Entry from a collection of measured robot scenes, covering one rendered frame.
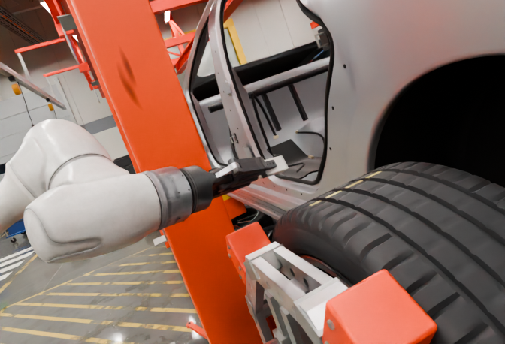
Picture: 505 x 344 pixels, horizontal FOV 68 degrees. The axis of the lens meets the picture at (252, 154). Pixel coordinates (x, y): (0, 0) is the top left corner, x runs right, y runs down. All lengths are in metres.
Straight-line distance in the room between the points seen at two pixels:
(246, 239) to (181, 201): 0.24
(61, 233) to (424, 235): 0.43
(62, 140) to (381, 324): 0.49
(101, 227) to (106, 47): 0.51
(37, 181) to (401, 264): 0.50
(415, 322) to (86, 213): 0.38
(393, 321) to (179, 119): 0.67
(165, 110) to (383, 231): 0.59
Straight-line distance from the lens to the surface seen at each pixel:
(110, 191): 0.51
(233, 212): 3.00
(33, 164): 0.62
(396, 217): 0.51
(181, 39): 9.84
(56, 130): 0.65
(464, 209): 0.54
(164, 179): 0.55
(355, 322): 0.38
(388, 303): 0.39
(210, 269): 0.97
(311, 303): 0.47
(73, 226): 0.50
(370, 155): 0.98
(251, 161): 0.64
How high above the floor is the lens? 1.37
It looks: 8 degrees down
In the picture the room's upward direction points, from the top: 20 degrees counter-clockwise
